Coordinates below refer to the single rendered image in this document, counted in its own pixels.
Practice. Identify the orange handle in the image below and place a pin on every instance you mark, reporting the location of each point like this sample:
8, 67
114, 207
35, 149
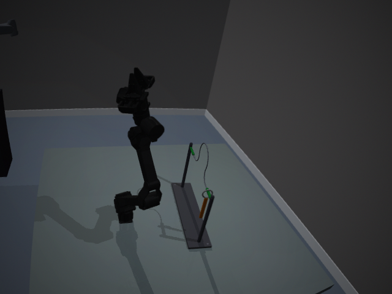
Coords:
204, 203

